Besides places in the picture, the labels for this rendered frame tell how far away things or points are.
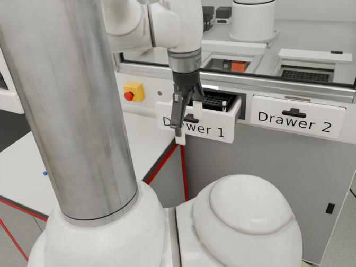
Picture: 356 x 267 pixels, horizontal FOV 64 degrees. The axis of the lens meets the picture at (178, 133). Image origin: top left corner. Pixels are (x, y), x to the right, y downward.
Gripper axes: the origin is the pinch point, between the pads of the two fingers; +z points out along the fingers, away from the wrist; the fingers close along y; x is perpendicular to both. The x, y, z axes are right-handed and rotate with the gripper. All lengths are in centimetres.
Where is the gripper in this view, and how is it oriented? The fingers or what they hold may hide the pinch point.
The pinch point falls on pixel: (189, 128)
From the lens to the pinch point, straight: 90.1
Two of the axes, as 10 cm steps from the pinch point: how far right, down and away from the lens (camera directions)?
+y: 4.3, -5.6, 7.1
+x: -9.0, -2.0, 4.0
